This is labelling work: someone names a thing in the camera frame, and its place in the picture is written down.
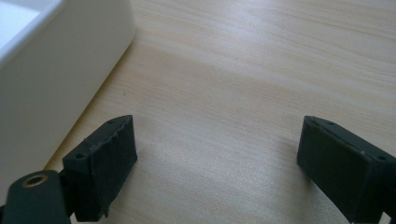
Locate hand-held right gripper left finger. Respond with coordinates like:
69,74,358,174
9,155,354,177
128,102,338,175
62,114,138,223

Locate white plastic box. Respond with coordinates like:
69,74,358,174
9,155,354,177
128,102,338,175
0,0,136,204

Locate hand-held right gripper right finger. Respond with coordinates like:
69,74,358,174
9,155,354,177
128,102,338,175
296,115,396,224

